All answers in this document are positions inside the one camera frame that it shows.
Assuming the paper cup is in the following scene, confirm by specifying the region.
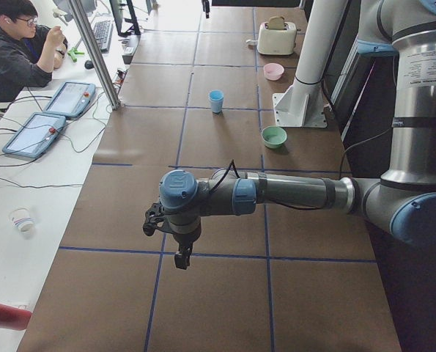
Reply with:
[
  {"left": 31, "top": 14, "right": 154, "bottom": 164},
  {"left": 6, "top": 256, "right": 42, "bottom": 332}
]
[{"left": 9, "top": 208, "right": 34, "bottom": 239}]

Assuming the white pedestal column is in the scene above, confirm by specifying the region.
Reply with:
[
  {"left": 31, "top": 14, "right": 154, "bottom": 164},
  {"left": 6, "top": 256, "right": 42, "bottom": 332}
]
[{"left": 273, "top": 0, "right": 347, "bottom": 128}]

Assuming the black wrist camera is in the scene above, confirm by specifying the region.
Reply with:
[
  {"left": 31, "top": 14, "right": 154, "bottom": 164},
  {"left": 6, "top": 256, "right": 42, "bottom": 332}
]
[{"left": 142, "top": 202, "right": 169, "bottom": 237}]

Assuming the aluminium frame post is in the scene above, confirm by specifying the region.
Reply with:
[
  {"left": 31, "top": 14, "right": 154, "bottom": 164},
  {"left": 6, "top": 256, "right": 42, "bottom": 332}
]
[{"left": 67, "top": 0, "right": 121, "bottom": 111}]

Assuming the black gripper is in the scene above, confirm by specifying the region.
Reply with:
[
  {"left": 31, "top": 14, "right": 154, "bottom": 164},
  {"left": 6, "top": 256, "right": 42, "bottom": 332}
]
[{"left": 169, "top": 219, "right": 202, "bottom": 270}]

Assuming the black monitor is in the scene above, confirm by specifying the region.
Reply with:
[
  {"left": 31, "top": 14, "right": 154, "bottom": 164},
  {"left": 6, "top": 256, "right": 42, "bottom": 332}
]
[{"left": 109, "top": 0, "right": 141, "bottom": 37}]

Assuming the black camera cable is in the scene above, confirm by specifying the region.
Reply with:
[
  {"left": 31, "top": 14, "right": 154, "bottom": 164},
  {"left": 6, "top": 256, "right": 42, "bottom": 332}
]
[{"left": 208, "top": 158, "right": 240, "bottom": 194}]

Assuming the black keyboard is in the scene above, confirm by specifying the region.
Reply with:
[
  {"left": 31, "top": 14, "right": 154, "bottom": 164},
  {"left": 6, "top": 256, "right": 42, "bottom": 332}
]
[{"left": 92, "top": 20, "right": 113, "bottom": 53}]

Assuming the light blue cup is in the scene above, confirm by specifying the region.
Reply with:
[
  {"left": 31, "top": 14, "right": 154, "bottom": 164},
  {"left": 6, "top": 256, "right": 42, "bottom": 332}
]
[{"left": 210, "top": 100, "right": 223, "bottom": 114}]

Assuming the pink bowl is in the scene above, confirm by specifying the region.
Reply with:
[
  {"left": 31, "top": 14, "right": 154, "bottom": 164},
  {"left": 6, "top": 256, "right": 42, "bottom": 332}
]
[{"left": 263, "top": 62, "right": 284, "bottom": 81}]

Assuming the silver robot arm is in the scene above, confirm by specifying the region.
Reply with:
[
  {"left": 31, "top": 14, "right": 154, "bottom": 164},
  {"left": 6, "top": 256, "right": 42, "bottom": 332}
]
[{"left": 143, "top": 1, "right": 436, "bottom": 269}]

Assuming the cream toaster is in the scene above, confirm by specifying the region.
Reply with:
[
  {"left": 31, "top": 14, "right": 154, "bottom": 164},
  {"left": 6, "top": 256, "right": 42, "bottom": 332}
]
[{"left": 256, "top": 22, "right": 297, "bottom": 56}]

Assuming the black computer mouse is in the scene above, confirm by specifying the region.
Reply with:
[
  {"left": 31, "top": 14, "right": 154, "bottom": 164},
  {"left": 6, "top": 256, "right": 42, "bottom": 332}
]
[{"left": 84, "top": 60, "right": 94, "bottom": 70}]

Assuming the teach pendant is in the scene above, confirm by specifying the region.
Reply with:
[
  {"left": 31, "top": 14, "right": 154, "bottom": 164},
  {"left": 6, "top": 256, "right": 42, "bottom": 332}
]
[
  {"left": 43, "top": 81, "right": 96, "bottom": 120},
  {"left": 2, "top": 113, "right": 66, "bottom": 159}
]

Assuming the green handheld object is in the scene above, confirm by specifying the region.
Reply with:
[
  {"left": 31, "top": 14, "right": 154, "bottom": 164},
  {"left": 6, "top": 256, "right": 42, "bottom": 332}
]
[{"left": 67, "top": 46, "right": 84, "bottom": 62}]

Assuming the teach pendant far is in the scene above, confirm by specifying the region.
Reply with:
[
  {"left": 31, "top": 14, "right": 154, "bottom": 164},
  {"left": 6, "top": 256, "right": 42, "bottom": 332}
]
[{"left": 43, "top": 81, "right": 96, "bottom": 120}]

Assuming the seated person black jacket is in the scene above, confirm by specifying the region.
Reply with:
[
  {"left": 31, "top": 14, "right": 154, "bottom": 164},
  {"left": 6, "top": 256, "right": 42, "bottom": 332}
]
[{"left": 0, "top": 0, "right": 67, "bottom": 103}]

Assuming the red bottle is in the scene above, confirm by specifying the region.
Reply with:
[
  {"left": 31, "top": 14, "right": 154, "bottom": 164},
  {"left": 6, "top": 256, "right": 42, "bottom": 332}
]
[{"left": 0, "top": 304, "right": 32, "bottom": 331}]

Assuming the toast slice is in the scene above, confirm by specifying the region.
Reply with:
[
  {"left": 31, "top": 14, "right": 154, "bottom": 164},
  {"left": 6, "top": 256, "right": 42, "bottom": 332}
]
[{"left": 267, "top": 16, "right": 285, "bottom": 30}]

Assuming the green bowl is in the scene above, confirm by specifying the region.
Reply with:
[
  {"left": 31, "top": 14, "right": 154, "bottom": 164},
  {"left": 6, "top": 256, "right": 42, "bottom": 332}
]
[{"left": 261, "top": 125, "right": 287, "bottom": 149}]

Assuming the teach pendant near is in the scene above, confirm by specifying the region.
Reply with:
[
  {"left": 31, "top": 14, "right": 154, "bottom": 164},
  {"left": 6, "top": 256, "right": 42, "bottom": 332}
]
[{"left": 2, "top": 113, "right": 66, "bottom": 159}]

